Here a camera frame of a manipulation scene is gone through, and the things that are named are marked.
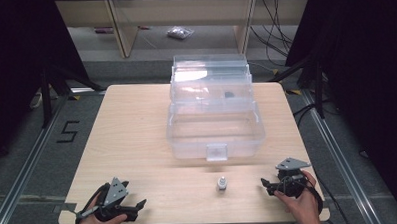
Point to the black metal stand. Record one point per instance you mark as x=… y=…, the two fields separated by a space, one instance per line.
x=310 y=81
x=54 y=90

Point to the light wooden shelf unit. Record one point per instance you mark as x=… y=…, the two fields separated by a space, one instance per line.
x=183 y=12

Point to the clear plastic bag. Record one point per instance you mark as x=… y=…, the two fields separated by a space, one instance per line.
x=180 y=32

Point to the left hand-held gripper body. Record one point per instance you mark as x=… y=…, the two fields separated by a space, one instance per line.
x=115 y=193

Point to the aluminium floor rail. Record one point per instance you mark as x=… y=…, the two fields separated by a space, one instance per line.
x=25 y=164
x=341 y=160

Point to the clear plastic tiered storage box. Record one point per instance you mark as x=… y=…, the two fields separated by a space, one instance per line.
x=215 y=118

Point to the white power strip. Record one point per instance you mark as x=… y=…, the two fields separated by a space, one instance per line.
x=36 y=99

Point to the small white bottle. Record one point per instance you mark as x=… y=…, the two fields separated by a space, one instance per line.
x=222 y=184

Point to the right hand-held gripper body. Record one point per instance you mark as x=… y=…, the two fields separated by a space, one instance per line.
x=290 y=179

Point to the black curtain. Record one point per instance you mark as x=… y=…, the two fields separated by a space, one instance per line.
x=21 y=64
x=365 y=69

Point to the pink flat object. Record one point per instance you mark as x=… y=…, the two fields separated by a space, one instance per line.
x=103 y=30

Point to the person's right hand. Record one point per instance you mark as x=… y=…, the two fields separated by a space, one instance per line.
x=303 y=206

